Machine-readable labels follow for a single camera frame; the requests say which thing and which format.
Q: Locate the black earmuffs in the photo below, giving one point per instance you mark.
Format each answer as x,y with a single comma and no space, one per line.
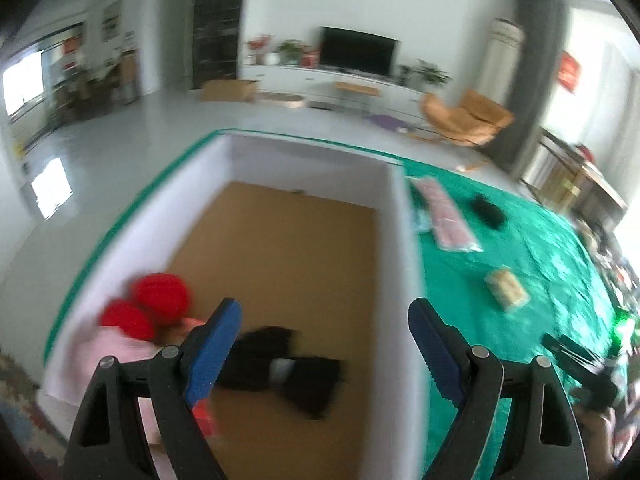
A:
262,359

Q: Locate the brown cardboard box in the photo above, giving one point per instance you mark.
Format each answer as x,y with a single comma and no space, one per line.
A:
229,90

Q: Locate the white cardboard box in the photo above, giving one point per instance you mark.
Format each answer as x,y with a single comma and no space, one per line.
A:
305,235

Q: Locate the black fuzzy item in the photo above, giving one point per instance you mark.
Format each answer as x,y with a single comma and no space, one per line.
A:
492,215

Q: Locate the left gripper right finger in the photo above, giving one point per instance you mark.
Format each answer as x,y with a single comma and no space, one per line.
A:
541,440

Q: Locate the pink packaged item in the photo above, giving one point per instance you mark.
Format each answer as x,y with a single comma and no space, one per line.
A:
451,231

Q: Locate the white tv cabinet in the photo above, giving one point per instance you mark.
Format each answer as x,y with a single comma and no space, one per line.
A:
337,89

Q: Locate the red flower arrangement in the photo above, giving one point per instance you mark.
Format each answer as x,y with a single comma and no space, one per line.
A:
257,48

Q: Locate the white standing air conditioner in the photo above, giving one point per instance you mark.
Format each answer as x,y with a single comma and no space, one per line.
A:
500,62

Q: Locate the wooden shelf rack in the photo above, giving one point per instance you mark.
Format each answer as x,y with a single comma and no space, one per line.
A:
563,180

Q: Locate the green tablecloth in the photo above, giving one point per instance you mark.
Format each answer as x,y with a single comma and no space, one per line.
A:
566,294

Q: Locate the red pompom earmuffs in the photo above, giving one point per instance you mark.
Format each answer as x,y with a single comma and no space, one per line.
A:
154,302

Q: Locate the tissue pack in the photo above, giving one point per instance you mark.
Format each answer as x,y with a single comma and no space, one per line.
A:
507,290

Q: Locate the potted green plant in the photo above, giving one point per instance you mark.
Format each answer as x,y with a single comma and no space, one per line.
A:
421,75

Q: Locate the black television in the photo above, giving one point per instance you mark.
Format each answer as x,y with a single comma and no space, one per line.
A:
359,52

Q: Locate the orange lounge chair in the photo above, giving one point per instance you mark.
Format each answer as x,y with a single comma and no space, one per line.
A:
475,121

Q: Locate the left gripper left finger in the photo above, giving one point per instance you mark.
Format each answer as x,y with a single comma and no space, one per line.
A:
108,439

